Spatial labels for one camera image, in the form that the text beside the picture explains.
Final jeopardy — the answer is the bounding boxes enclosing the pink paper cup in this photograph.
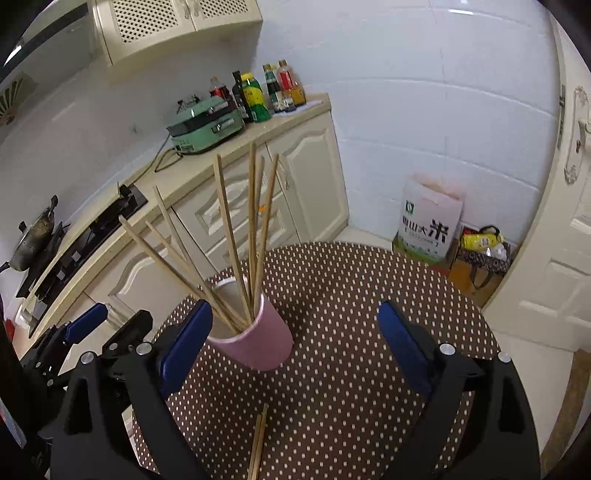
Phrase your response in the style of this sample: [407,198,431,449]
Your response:
[207,293,294,372]

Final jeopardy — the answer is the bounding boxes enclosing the wooden chopstick short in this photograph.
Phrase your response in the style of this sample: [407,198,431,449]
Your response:
[145,221,242,334]

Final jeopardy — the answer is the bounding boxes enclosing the wooden chopstick tall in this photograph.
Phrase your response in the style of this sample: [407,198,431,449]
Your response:
[249,403,269,480]

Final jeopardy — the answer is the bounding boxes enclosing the cream kitchen base cabinets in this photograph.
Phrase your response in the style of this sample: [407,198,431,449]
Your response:
[14,93,349,356]

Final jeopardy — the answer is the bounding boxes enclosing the brown polka dot tablecloth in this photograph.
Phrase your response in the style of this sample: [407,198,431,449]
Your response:
[168,242,499,479]

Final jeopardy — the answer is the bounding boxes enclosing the black gas stove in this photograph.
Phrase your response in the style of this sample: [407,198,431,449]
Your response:
[21,184,147,339]

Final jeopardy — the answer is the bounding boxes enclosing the dark wok pan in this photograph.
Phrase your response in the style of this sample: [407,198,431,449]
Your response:
[0,195,59,272]

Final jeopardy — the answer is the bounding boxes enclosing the patterned shopping bag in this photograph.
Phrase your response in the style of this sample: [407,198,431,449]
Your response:
[449,225,513,308]

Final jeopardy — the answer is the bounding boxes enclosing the yellow plastic package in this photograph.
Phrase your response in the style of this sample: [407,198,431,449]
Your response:
[461,233,504,251]

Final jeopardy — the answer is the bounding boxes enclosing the white rice bag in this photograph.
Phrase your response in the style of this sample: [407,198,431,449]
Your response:
[397,173,465,263]

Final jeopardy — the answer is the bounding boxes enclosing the green electric grill appliance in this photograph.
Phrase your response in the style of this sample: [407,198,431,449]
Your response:
[166,96,245,155]

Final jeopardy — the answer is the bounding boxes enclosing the red cap soda bottle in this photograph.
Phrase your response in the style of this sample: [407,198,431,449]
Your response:
[209,77,235,109]

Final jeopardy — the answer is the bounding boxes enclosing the green yellow bottle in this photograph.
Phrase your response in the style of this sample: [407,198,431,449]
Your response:
[240,72,271,123]

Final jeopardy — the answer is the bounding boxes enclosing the dark oil bottle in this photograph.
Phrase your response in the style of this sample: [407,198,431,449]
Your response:
[232,70,254,123]

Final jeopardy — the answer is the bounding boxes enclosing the range hood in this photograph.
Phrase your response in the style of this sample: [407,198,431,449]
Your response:
[1,1,97,127]

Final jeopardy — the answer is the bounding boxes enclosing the dark sauce bottle green cap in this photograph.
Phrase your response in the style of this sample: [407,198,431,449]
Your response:
[263,64,284,113]

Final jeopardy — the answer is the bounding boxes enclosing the red label sauce bottle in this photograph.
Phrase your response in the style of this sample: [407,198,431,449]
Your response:
[277,60,307,107]

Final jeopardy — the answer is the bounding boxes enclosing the ornate door handle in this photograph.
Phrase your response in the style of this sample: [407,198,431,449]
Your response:
[564,86,590,186]

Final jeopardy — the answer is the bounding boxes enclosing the cream upper wall cabinet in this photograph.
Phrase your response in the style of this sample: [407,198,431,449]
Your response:
[88,0,263,82]

